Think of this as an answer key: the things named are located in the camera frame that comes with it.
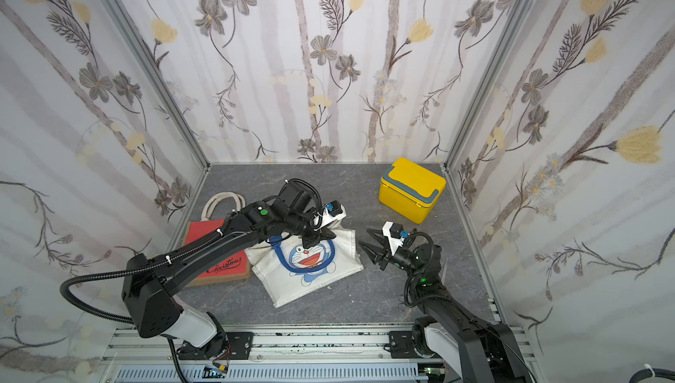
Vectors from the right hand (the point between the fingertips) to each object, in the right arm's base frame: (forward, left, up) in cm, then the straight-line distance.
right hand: (368, 238), depth 75 cm
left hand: (+2, +9, +1) cm, 10 cm away
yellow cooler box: (+23, -17, -6) cm, 29 cm away
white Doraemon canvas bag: (-7, +23, -8) cm, 25 cm away
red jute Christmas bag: (+20, +59, -23) cm, 66 cm away
